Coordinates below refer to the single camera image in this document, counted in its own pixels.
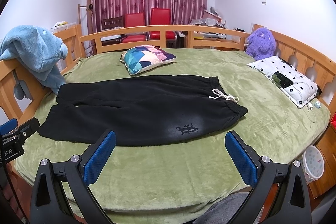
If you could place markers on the purple plush monster toy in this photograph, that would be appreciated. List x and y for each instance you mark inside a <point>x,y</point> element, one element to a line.
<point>261,44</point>

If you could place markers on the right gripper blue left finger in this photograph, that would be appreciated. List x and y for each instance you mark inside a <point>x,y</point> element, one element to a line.
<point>96,156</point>

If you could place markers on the left red chair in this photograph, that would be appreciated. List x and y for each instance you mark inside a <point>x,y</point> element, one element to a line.
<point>134,20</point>

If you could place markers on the wooden coat rack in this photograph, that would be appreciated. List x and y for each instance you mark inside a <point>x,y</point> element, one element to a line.
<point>85,12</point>

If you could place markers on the white black-flowered pillow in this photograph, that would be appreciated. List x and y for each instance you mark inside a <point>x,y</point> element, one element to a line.
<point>296,86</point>

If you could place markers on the dark wooden chair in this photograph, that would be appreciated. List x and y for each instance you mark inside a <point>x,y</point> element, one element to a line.
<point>110,23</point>

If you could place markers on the cluttered desk with papers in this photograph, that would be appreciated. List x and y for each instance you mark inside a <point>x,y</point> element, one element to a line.
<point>211,19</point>

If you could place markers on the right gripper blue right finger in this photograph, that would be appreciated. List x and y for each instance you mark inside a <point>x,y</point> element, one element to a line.
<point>244,157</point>

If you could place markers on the black pants with white stripe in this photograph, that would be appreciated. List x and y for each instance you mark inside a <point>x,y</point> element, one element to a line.
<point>142,111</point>

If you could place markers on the green fleece bed blanket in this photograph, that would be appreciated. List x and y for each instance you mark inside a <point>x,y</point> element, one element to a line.
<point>170,163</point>

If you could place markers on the small light blue gadget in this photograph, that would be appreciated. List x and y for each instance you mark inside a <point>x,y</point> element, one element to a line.
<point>317,104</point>

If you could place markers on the wooden bed frame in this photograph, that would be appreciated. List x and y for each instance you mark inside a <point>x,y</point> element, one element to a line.
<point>199,40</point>

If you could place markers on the white patterned waste bin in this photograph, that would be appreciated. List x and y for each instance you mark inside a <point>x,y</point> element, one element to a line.
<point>313,164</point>

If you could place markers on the dark green cloth on pillow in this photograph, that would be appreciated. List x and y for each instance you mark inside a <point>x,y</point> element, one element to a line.
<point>281,81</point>

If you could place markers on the colourful geometric pillow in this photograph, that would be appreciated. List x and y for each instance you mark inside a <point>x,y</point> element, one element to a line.
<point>143,58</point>

